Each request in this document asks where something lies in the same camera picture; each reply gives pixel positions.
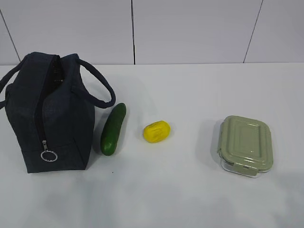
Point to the yellow lemon toy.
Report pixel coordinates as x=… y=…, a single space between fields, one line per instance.
x=156 y=132

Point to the dark blue lunch bag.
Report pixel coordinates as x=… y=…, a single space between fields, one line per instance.
x=51 y=112

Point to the green cucumber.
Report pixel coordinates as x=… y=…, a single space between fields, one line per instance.
x=112 y=128

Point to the green lid glass container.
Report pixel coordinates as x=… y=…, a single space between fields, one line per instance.
x=245 y=146

